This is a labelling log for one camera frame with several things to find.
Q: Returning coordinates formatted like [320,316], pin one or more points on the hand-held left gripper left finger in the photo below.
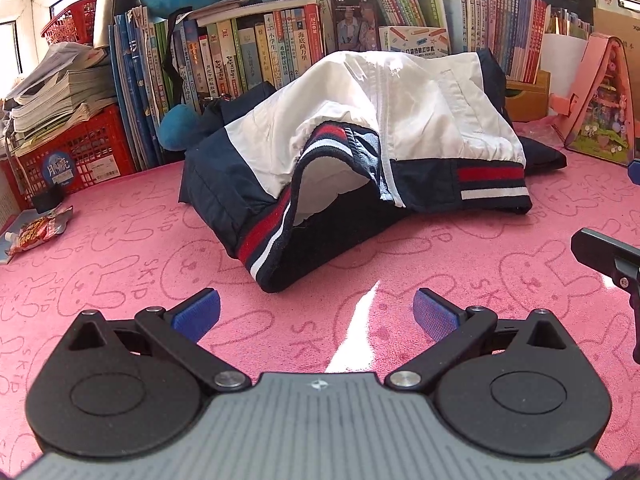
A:
[200,310]

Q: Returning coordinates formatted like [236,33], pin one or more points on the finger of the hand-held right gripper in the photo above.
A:
[635,171]
[600,252]

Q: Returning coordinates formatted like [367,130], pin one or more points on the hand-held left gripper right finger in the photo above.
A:
[435,315]

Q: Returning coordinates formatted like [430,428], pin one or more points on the navy and white jacket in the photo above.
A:
[400,110]

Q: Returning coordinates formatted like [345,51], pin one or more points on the pink toy house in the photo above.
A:
[600,110]

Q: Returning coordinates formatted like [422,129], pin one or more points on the pink rabbit print blanket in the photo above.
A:
[150,240]

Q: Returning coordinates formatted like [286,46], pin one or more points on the clear plastic bag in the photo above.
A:
[542,130]

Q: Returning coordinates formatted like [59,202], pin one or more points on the wooden drawer organiser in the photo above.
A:
[525,100]

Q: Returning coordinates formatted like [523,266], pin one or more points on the cardboard box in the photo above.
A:
[620,22]

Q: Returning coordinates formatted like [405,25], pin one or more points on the row of small picture books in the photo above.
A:
[570,26]

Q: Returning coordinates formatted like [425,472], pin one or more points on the red snack pouch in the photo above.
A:
[40,230]

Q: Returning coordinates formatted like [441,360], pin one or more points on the small black box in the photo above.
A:
[47,202]

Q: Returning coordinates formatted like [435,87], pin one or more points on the row of pink slim books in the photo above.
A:
[515,25]

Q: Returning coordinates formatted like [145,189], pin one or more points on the red plastic crate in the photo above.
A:
[90,140]

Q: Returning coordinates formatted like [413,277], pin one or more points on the thin blue book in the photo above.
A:
[4,255]

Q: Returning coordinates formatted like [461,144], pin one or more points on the row of tall blue workbooks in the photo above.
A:
[135,85]

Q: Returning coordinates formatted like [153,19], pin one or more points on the white label printer box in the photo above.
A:
[415,42]

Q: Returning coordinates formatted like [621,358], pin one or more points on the stack of paper workbooks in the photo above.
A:
[75,85]

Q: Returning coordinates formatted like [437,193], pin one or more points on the row of thick storybooks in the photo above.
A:
[250,55]

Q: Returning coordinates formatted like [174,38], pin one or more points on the row of green slim books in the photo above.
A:
[400,0]

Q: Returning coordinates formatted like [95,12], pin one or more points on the black smartphone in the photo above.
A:
[355,22]

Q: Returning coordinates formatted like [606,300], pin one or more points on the red plastic basket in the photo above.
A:
[75,22]

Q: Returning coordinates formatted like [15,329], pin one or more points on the grey flat board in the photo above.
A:
[107,10]

